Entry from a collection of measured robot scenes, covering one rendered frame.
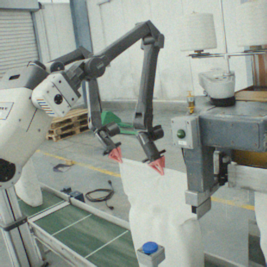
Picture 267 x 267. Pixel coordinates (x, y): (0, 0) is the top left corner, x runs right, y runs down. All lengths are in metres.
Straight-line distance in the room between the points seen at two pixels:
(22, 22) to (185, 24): 7.95
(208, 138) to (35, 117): 0.62
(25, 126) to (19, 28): 7.85
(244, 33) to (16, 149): 0.94
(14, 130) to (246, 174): 0.85
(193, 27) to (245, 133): 0.53
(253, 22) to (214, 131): 0.43
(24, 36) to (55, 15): 1.30
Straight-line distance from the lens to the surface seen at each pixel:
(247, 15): 1.11
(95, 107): 1.58
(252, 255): 1.58
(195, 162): 0.98
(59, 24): 9.61
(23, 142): 1.15
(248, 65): 5.96
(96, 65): 1.08
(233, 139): 0.88
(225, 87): 1.00
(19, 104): 1.11
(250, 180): 1.10
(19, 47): 8.78
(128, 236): 2.06
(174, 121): 0.93
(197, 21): 1.22
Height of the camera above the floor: 1.54
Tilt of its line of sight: 15 degrees down
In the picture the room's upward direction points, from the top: 8 degrees counter-clockwise
